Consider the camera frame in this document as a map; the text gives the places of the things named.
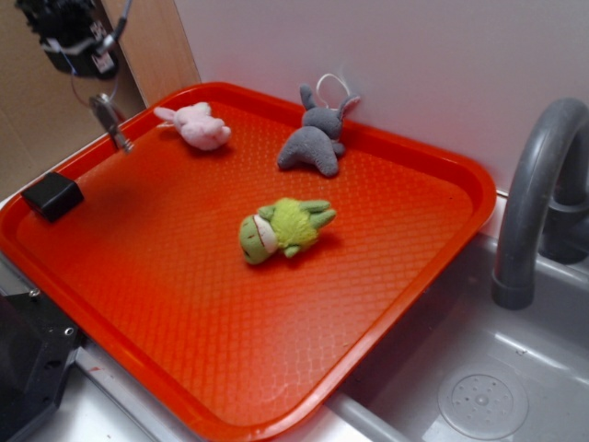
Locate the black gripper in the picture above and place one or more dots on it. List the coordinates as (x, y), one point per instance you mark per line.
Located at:
(74, 40)

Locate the silver keys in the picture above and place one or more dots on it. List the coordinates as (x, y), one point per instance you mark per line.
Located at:
(105, 110)

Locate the pink bunny plush toy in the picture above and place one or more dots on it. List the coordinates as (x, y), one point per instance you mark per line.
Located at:
(196, 125)

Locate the small black box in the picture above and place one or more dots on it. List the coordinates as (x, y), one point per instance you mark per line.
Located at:
(53, 196)

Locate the red plastic tray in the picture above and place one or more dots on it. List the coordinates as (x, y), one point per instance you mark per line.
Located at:
(150, 267)

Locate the grey bunny plush toy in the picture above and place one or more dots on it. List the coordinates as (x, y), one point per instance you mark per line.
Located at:
(317, 142)

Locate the green frog plush toy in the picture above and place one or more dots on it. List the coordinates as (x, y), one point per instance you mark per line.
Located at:
(288, 226)

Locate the grey sink faucet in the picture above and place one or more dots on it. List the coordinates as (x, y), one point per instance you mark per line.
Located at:
(546, 213)

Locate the grey sink basin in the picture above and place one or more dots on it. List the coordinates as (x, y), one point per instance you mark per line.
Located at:
(456, 367)

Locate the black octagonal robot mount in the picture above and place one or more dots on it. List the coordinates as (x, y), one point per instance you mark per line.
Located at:
(38, 347)

